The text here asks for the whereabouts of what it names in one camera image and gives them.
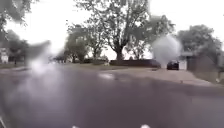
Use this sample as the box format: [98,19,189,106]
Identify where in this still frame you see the grey building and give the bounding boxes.
[178,50,224,72]

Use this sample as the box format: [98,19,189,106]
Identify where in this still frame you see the large bare-trunked tree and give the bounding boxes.
[74,0,176,62]

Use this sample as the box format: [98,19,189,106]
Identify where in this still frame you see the leafy tree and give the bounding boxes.
[63,23,90,64]
[176,24,224,56]
[4,29,31,65]
[0,0,38,41]

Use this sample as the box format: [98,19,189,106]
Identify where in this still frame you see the grass strip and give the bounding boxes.
[192,69,224,85]

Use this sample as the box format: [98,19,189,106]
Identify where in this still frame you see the grey asphalt road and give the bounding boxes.
[0,65,224,128]

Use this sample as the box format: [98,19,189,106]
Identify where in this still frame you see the dark car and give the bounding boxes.
[166,60,180,71]

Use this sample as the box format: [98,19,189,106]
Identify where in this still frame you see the pale concrete driveway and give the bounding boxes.
[109,67,214,87]

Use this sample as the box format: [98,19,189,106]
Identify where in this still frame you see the low dark hedge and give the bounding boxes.
[109,59,162,68]

